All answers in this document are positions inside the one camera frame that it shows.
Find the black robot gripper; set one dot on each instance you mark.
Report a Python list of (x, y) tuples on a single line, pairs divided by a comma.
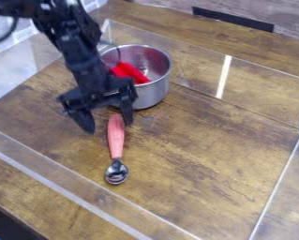
[(98, 90)]

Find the pink handled metal spoon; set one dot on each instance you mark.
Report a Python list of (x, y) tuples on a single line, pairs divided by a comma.
[(117, 172)]

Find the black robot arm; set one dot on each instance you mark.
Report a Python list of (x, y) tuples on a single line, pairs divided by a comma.
[(75, 34)]

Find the red object in pot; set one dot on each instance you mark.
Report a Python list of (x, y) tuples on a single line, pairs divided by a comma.
[(126, 71)]

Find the small silver metal pot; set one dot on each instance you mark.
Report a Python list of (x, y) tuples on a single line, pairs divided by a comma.
[(154, 63)]

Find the clear acrylic barrier front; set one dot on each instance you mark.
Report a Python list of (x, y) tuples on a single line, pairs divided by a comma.
[(126, 215)]

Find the clear acrylic barrier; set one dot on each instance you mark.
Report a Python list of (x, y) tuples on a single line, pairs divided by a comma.
[(126, 215), (257, 88)]

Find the clear acrylic barrier back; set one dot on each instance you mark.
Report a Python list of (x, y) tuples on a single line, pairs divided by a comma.
[(257, 88)]

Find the black strip on table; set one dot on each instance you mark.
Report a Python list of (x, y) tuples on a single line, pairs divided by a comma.
[(225, 17)]

